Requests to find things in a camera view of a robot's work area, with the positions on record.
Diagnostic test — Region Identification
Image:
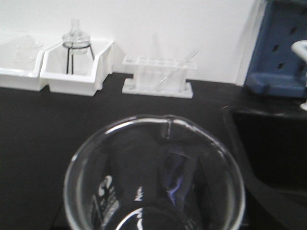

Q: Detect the white faucet part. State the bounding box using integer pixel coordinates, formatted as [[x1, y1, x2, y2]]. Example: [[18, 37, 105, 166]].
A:
[[291, 40, 307, 111]]

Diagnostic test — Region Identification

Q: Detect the black lab sink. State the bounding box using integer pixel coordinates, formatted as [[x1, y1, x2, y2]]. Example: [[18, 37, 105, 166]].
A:
[[223, 106, 307, 209]]

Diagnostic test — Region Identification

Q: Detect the white storage bin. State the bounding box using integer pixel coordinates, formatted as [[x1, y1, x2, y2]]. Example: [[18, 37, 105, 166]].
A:
[[40, 38, 114, 96], [0, 34, 46, 91]]

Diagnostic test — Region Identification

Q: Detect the clear glass beaker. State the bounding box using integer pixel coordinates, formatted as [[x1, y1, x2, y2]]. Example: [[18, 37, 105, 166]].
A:
[[63, 115, 245, 230]]

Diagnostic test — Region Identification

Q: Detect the glass flask on tripod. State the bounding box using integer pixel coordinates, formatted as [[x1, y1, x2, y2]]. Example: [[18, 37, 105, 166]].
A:
[[62, 19, 91, 55]]

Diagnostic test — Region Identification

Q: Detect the black wire tripod stand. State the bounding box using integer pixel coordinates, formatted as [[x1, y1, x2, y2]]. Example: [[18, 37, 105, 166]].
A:
[[62, 41, 95, 74]]

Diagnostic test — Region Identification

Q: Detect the white test tube rack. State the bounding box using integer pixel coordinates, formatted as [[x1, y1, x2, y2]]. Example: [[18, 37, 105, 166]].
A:
[[122, 55, 197, 99]]

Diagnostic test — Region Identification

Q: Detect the blue plastic drying rack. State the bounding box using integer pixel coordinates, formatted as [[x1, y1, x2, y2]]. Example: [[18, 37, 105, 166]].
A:
[[244, 0, 307, 98]]

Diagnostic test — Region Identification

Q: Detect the right white storage bin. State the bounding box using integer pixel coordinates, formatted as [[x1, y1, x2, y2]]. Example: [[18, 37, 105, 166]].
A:
[[40, 38, 114, 96]]

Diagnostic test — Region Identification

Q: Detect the middle white storage bin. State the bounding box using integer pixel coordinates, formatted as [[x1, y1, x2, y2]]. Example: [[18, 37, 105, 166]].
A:
[[0, 34, 46, 91]]

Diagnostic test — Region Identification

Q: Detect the glass stirring rod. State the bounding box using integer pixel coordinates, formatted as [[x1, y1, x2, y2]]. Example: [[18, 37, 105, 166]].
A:
[[154, 48, 199, 91]]

